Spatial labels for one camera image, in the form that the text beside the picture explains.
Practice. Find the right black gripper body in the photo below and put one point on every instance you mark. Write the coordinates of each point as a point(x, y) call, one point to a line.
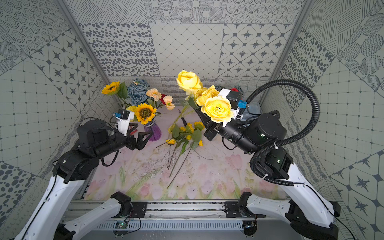
point(233, 132)

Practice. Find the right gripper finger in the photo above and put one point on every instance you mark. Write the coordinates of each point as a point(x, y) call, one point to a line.
point(203, 117)
point(212, 130)

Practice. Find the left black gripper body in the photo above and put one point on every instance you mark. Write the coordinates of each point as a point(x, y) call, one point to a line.
point(129, 141)

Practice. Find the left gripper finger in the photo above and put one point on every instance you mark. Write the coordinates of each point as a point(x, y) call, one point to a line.
point(143, 138)
point(133, 142)

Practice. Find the yellow rose bunch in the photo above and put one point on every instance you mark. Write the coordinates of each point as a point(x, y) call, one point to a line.
point(213, 106)

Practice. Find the large sunflower vase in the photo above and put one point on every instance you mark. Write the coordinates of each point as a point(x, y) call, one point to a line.
point(198, 126)

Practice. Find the small sunflower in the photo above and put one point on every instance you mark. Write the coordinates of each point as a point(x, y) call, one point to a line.
point(170, 143)
point(183, 139)

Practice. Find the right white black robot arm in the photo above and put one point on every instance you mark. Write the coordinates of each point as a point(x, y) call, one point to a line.
point(306, 211)

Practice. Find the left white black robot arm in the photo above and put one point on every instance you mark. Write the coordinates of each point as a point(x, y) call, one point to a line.
point(97, 139)

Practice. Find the purple ribbed vase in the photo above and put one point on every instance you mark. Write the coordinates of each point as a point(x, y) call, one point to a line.
point(153, 127)

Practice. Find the left bouquet yellow flowers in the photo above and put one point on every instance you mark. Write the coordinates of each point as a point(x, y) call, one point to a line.
point(138, 92)

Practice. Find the blue plastic storage box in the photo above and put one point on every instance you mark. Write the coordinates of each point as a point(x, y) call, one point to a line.
point(253, 109)

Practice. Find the black handle screwdriver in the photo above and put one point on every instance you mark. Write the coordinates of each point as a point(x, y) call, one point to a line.
point(184, 121)

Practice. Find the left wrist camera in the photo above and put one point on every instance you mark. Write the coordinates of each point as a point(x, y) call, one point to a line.
point(124, 117)

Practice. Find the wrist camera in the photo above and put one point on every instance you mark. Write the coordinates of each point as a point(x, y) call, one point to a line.
point(235, 99)
point(124, 117)

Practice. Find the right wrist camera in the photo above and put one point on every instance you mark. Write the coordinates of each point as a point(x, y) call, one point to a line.
point(235, 99)

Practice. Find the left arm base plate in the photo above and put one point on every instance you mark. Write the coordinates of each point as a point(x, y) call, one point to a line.
point(128, 207)

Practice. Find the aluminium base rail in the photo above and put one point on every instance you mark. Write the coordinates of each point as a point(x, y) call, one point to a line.
point(187, 210)

